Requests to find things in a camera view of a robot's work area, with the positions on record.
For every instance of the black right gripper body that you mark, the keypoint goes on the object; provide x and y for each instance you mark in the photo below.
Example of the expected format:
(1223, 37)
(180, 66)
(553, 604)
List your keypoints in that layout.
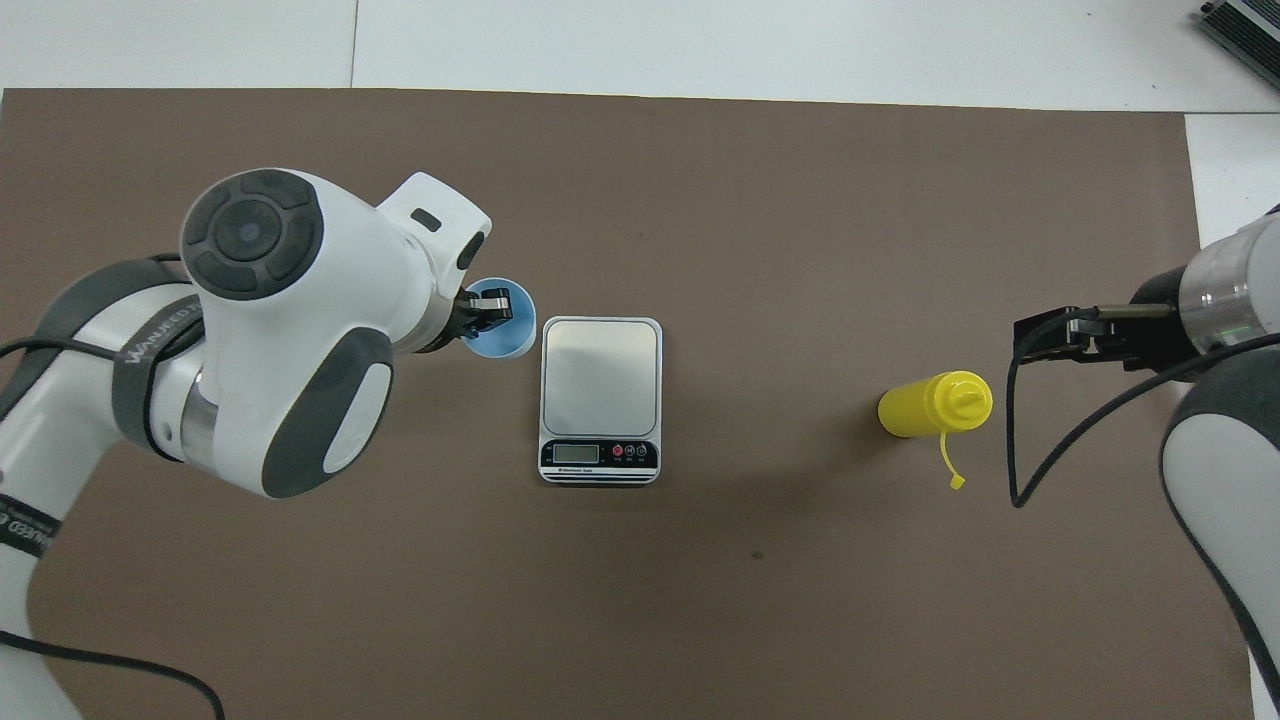
(1160, 335)

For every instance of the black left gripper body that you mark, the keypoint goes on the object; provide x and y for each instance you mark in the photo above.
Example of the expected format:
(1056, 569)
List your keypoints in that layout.
(458, 325)

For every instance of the blue plastic cup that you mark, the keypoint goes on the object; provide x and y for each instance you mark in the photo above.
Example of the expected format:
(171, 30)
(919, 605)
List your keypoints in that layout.
(505, 343)

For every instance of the yellow squeeze bottle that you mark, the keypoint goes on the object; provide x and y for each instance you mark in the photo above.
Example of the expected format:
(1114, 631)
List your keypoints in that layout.
(925, 405)

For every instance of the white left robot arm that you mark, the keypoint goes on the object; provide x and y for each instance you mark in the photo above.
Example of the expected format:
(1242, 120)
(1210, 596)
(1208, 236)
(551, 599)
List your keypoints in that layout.
(280, 340)

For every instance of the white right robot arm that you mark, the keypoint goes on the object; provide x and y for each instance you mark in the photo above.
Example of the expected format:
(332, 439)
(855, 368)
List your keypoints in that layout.
(1215, 470)

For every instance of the silver digital kitchen scale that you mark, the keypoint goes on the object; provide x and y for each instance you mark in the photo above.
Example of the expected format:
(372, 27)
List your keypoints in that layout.
(600, 380)

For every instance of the grey metal device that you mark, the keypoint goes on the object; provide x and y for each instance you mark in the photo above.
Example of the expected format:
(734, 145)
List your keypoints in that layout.
(1245, 30)

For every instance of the brown table mat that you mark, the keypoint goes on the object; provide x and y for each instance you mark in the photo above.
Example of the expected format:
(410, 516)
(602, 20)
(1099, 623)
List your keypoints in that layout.
(700, 600)

